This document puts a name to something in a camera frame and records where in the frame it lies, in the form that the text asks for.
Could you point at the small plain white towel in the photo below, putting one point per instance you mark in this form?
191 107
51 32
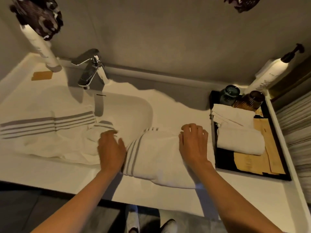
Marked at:
240 140

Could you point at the small striped white towel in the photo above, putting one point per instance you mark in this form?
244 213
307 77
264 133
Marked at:
233 115

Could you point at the person's white shoe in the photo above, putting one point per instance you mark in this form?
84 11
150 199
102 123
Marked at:
168 226
133 219

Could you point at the person's right hand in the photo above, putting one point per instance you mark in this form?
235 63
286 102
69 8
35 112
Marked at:
194 145

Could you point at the black tray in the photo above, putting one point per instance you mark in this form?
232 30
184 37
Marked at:
224 160

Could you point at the chrome faucet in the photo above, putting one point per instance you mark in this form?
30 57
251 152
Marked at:
91 70

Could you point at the small white sachet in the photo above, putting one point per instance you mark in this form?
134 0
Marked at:
259 112

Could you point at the person's right forearm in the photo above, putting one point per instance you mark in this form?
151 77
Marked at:
233 201

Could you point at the person's left forearm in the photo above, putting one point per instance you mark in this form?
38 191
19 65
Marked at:
77 203

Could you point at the small tan soap packet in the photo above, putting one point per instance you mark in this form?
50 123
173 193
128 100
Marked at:
41 75

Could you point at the long kraft paper packet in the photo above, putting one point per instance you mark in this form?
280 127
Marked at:
261 124
274 155

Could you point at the striped white hand towel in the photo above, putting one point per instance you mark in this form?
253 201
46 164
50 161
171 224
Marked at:
158 160

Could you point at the large striped white towel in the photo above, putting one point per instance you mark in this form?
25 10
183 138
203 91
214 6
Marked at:
60 140

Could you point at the blue glass cup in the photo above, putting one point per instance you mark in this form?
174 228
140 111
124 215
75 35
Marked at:
229 94

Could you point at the person's left white shoe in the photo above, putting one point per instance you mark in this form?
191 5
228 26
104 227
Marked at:
133 219

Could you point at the amber ribbed glass cup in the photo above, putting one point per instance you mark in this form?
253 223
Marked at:
252 100

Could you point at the person's right white shoe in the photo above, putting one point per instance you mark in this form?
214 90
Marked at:
168 226

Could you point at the square kraft paper packet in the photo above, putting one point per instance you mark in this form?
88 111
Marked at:
250 162

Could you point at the white pump bottle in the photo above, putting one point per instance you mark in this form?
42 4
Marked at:
41 50
267 76

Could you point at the dark patterned hanging garment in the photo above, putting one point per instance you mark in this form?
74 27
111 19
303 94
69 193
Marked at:
40 16

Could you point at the person's left hand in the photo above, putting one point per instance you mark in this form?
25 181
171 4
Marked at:
111 151

